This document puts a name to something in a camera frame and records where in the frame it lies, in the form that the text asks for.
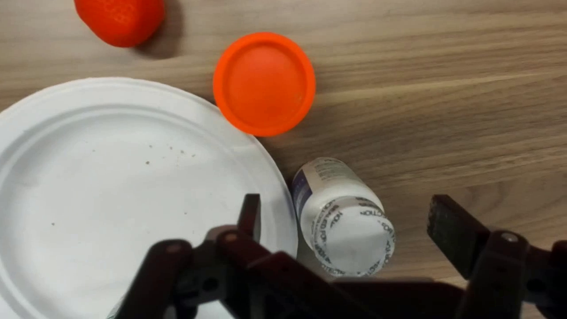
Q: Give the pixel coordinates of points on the white bottle blue label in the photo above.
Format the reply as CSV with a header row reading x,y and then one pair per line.
x,y
347,224

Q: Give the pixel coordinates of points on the white paper plate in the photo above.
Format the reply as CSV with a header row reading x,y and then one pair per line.
x,y
118,188

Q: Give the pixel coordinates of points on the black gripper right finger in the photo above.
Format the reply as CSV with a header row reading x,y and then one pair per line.
x,y
503,277

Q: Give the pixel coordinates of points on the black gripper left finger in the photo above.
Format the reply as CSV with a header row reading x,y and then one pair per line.
x,y
171,277

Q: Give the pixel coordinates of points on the orange lid yellow dough tub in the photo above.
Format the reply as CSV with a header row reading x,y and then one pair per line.
x,y
265,84

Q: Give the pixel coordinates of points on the orange plush toy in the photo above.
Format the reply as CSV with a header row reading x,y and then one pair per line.
x,y
122,18

